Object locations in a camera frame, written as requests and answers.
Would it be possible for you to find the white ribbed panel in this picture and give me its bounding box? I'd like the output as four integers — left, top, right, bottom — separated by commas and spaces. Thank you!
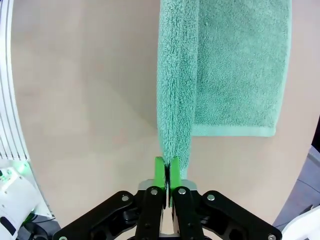
0, 0, 55, 219

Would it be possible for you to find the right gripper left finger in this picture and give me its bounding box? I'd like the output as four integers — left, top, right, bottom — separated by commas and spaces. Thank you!
52, 156, 168, 240

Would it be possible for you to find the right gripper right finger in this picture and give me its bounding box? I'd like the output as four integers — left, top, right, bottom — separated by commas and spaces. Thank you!
167, 155, 282, 240

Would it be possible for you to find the green terry towel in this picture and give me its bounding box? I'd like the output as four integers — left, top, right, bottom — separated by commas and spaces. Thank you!
155, 0, 294, 177

